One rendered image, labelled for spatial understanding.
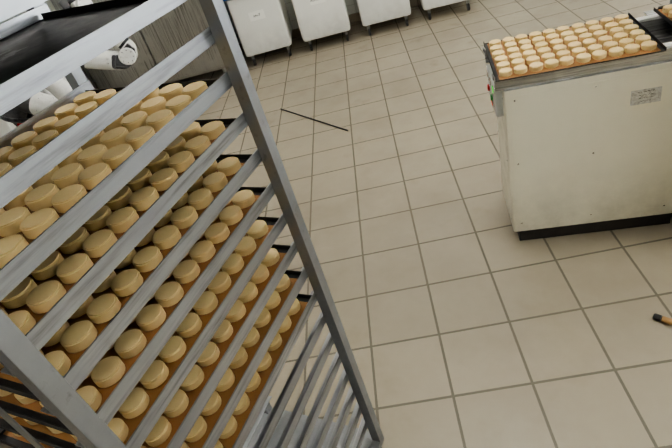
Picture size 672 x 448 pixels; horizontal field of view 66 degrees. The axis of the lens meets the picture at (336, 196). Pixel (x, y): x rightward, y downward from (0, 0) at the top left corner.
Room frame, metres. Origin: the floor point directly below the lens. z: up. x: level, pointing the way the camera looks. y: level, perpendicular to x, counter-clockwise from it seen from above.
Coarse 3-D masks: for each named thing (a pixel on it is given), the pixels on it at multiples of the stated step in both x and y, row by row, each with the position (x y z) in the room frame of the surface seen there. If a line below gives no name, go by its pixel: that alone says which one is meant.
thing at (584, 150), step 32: (512, 96) 1.82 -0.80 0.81; (544, 96) 1.79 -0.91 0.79; (576, 96) 1.76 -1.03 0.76; (608, 96) 1.72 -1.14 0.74; (640, 96) 1.69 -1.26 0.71; (512, 128) 1.82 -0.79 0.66; (544, 128) 1.79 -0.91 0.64; (576, 128) 1.76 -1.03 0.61; (608, 128) 1.72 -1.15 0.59; (640, 128) 1.69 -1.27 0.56; (512, 160) 1.83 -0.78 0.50; (544, 160) 1.79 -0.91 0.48; (576, 160) 1.75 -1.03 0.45; (608, 160) 1.72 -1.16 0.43; (640, 160) 1.69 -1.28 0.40; (512, 192) 1.83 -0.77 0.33; (544, 192) 1.79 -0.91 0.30; (576, 192) 1.75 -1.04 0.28; (608, 192) 1.72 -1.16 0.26; (640, 192) 1.68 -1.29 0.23; (512, 224) 1.87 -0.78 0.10; (544, 224) 1.79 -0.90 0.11; (576, 224) 1.76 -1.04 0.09; (608, 224) 1.74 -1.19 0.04; (640, 224) 1.70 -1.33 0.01
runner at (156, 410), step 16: (272, 240) 0.94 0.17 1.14; (256, 256) 0.89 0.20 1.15; (240, 288) 0.82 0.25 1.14; (224, 304) 0.77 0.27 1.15; (208, 336) 0.71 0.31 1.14; (192, 352) 0.67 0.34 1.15; (176, 384) 0.62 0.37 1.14; (160, 400) 0.59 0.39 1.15; (144, 416) 0.56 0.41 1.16; (160, 416) 0.58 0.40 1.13; (144, 432) 0.55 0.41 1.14
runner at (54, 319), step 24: (240, 120) 0.99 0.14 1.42; (216, 144) 0.91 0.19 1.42; (192, 168) 0.84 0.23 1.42; (168, 192) 0.78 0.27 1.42; (144, 216) 0.72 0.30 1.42; (120, 240) 0.67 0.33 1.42; (96, 264) 0.63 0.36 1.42; (72, 288) 0.59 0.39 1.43; (96, 288) 0.61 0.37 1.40; (48, 312) 0.55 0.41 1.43; (72, 312) 0.57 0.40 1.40; (48, 336) 0.53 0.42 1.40
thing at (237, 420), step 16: (304, 304) 1.00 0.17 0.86; (288, 320) 0.94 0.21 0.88; (288, 336) 0.91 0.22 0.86; (272, 352) 0.87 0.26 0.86; (272, 368) 0.83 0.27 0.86; (256, 384) 0.79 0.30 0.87; (240, 400) 0.75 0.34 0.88; (256, 400) 0.75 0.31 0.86; (240, 416) 0.72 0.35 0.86; (224, 432) 0.68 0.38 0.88
